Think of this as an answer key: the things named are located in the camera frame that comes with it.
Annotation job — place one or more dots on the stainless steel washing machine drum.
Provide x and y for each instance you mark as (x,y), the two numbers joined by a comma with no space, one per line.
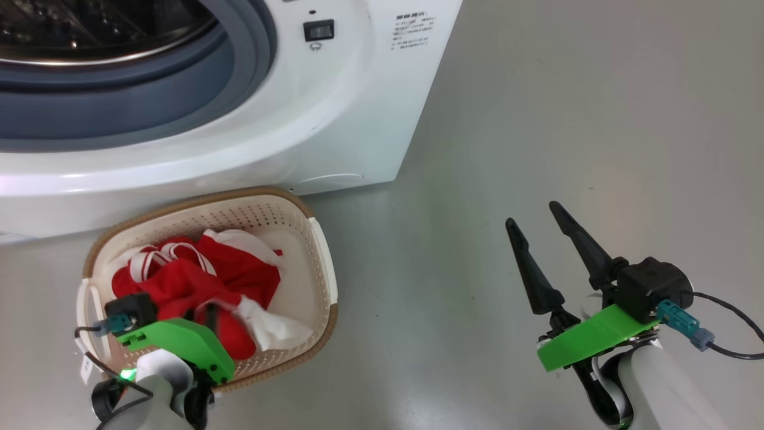
(89,30)

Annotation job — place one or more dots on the cream perforated laundry basket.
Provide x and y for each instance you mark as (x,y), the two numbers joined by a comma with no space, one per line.
(298,251)

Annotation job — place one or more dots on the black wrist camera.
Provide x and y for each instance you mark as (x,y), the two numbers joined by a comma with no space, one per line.
(650,286)
(134,307)

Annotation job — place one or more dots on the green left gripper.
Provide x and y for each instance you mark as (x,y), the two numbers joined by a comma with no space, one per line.
(179,340)

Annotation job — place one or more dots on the printed text label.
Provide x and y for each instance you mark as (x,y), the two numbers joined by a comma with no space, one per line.
(410,30)

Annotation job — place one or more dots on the white front-load washing machine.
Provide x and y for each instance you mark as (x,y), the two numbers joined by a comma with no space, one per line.
(358,119)

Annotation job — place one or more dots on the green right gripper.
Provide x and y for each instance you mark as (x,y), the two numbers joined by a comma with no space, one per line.
(591,334)

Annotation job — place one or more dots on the red and white garment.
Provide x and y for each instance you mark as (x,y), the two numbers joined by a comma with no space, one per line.
(179,286)

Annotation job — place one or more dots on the round drain filter cover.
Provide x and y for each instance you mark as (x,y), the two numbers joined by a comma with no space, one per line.
(328,183)

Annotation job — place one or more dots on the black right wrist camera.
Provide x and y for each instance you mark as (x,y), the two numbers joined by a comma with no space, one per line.
(650,286)

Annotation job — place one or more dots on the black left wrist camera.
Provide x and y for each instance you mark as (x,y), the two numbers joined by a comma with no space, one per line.
(134,307)

